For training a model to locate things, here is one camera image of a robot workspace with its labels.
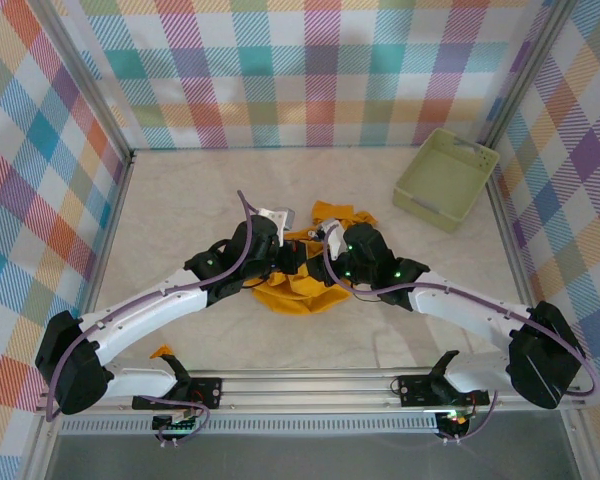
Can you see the aluminium frame side bar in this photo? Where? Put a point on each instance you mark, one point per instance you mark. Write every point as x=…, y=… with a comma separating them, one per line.
x=107, y=235
x=507, y=235

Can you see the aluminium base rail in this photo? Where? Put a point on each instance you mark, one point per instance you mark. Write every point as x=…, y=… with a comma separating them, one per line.
x=305, y=390

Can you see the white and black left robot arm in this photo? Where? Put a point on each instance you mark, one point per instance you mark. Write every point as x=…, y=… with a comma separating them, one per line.
x=150, y=310

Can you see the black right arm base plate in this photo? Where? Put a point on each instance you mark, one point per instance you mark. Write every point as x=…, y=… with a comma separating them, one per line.
x=415, y=390

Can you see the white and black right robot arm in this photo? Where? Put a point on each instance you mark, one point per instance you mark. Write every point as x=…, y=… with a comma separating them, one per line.
x=460, y=310

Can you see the aluminium frame post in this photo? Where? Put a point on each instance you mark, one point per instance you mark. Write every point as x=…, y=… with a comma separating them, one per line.
x=525, y=70
x=80, y=80

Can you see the light green plastic bin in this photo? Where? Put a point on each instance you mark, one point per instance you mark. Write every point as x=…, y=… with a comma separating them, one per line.
x=445, y=175

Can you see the yellow t-shirt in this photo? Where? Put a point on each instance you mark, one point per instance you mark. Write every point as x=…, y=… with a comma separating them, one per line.
x=300, y=300

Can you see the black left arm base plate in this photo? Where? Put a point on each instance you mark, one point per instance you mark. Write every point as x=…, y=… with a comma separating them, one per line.
x=205, y=390

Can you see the white table cloth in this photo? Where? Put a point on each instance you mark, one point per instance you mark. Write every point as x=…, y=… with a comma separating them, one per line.
x=230, y=175

